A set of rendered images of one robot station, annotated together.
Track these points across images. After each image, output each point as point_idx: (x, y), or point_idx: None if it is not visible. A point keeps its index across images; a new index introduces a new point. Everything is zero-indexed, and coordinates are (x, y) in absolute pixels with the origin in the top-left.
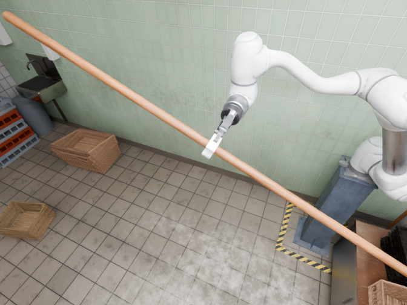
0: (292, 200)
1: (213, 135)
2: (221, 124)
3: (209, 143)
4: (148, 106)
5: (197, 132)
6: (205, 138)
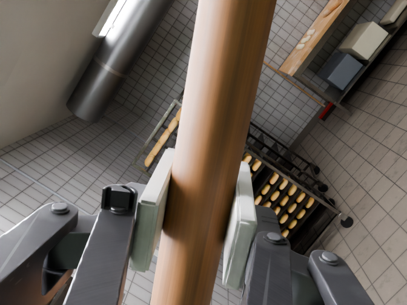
0: None
1: (146, 190)
2: (21, 223)
3: (159, 162)
4: None
5: (194, 60)
6: (177, 138)
